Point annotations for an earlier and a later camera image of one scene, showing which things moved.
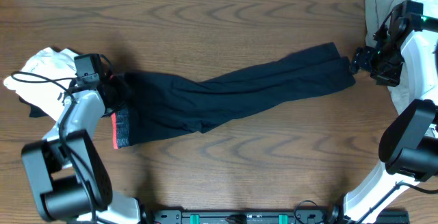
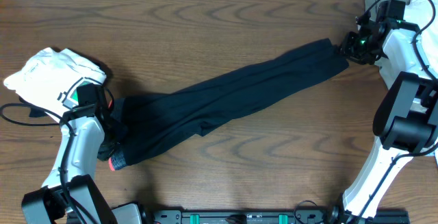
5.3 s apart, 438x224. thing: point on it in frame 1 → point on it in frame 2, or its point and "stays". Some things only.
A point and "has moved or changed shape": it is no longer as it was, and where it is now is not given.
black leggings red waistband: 156,105 has moved or changed shape
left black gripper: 111,94 → 111,135
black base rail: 298,216 stays
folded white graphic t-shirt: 44,79 stays
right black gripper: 362,58 → 348,49
